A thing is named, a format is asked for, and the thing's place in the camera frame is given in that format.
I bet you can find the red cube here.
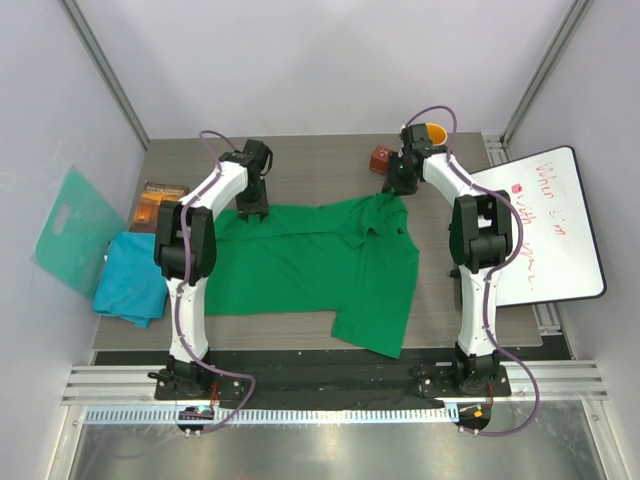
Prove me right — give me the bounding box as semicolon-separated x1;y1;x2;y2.
369;146;392;175

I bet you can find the green t shirt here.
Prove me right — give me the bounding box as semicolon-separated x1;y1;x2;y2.
205;193;419;358

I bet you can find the brown book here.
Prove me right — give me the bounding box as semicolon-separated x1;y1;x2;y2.
130;181;190;233

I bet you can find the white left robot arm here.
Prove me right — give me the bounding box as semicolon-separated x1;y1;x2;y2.
154;139;273;363

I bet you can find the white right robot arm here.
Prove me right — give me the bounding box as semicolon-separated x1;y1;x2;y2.
383;124;522;395

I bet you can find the white mug orange inside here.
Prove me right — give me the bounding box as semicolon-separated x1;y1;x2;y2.
425;123;448;146

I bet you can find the blue t shirt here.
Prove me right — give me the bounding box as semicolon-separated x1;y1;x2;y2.
92;231;167;328

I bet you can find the teal plastic cutting board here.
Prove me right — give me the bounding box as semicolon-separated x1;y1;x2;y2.
34;169;125;298

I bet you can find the white whiteboard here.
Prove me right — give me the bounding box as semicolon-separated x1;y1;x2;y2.
473;146;607;307

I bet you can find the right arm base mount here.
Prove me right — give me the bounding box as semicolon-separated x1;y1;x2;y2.
409;362;512;399

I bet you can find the perforated cable tray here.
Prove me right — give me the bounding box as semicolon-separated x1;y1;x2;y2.
84;404;459;427

